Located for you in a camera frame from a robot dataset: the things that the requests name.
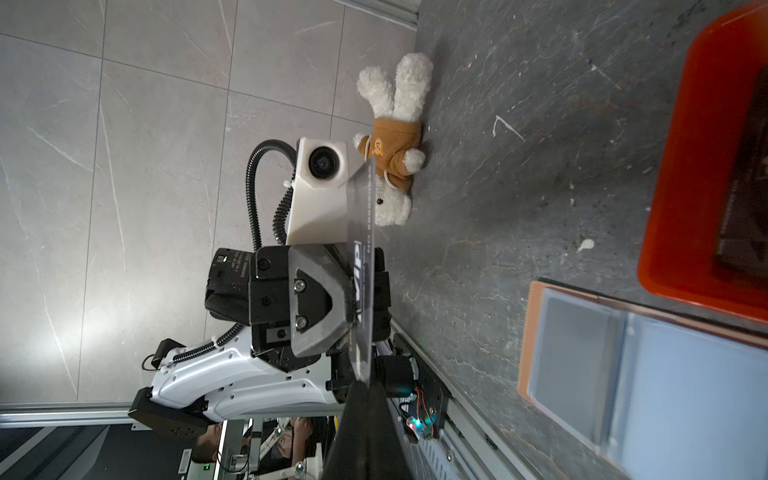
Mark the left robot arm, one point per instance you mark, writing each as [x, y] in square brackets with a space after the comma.
[252, 366]

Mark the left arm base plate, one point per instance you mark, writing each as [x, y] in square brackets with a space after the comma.
[424, 409]

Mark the red plastic tray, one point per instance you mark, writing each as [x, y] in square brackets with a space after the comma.
[677, 259]

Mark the tan leather card holder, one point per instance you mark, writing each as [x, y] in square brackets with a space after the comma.
[657, 394]

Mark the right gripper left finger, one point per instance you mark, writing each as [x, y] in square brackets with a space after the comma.
[348, 457]

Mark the aluminium rail frame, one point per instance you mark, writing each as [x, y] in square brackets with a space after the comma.
[466, 446]

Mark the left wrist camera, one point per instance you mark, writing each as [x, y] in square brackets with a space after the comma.
[318, 213]

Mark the white teddy bear brown shirt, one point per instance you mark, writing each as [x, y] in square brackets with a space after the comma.
[394, 142]

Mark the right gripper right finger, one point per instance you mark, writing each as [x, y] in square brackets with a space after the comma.
[387, 458]

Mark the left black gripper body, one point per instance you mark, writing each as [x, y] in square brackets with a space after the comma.
[254, 292]

